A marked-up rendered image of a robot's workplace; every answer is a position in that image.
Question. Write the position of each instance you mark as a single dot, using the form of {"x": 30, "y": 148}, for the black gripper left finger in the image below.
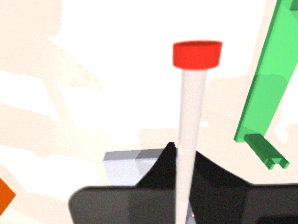
{"x": 151, "y": 201}

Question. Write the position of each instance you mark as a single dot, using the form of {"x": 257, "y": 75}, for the white pin with red cap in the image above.
{"x": 194, "y": 58}

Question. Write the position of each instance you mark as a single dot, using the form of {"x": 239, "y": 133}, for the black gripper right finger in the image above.
{"x": 218, "y": 196}

